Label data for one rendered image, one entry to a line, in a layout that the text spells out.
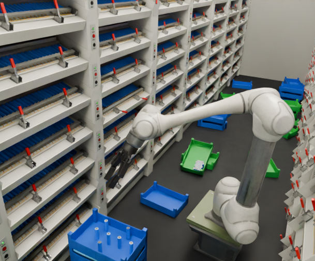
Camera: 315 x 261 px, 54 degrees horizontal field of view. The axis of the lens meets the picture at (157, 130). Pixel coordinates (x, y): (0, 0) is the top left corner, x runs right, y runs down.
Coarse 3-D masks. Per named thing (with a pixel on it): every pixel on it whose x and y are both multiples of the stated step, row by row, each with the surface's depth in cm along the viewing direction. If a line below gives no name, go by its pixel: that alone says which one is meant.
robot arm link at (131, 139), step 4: (132, 132) 145; (128, 136) 146; (132, 136) 145; (128, 140) 146; (132, 140) 145; (136, 140) 145; (140, 140) 146; (144, 140) 147; (132, 144) 145; (136, 144) 145; (140, 144) 147
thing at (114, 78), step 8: (128, 56) 218; (136, 56) 221; (104, 64) 193; (112, 64) 199; (120, 64) 202; (128, 64) 208; (136, 64) 213; (144, 64) 219; (152, 64) 218; (104, 72) 186; (112, 72) 188; (120, 72) 195; (128, 72) 202; (136, 72) 206; (144, 72) 213; (104, 80) 182; (112, 80) 185; (120, 80) 189; (128, 80) 195; (104, 88) 175; (112, 88) 180; (120, 88) 190; (104, 96) 177
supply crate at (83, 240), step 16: (96, 208) 152; (96, 224) 153; (112, 224) 151; (80, 240) 143; (96, 240) 144; (112, 240) 144; (128, 240) 144; (144, 240) 141; (96, 256) 133; (112, 256) 136; (128, 256) 136
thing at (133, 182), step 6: (174, 138) 316; (168, 144) 302; (162, 150) 291; (156, 156) 281; (138, 174) 255; (132, 180) 247; (138, 180) 255; (126, 186) 239; (132, 186) 247; (120, 192) 233; (126, 192) 239; (114, 198) 226; (120, 198) 231; (114, 204) 225; (108, 210) 218; (66, 252) 181; (60, 258) 177
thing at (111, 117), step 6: (138, 84) 229; (144, 84) 227; (144, 90) 229; (150, 90) 227; (144, 96) 223; (126, 102) 208; (132, 102) 210; (138, 102) 214; (102, 108) 192; (120, 108) 199; (126, 108) 202; (132, 108) 211; (108, 114) 189; (114, 114) 191; (120, 114) 195; (108, 120) 184; (114, 120) 192
